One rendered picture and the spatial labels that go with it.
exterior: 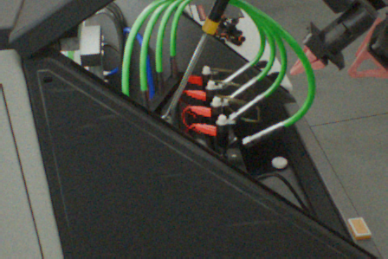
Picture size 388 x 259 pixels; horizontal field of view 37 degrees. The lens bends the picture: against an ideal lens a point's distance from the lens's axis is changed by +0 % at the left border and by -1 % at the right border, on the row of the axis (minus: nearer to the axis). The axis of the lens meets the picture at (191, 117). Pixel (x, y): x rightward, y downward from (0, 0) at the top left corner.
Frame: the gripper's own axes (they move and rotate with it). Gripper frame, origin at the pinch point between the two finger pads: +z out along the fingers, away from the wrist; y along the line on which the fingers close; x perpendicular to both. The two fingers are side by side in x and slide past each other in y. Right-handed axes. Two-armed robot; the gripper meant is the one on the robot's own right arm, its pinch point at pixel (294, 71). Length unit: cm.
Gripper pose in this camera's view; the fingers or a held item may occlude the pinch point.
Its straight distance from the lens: 124.8
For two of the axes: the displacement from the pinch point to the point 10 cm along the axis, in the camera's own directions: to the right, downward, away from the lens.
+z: -6.7, 5.7, 4.8
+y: -7.3, -6.3, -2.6
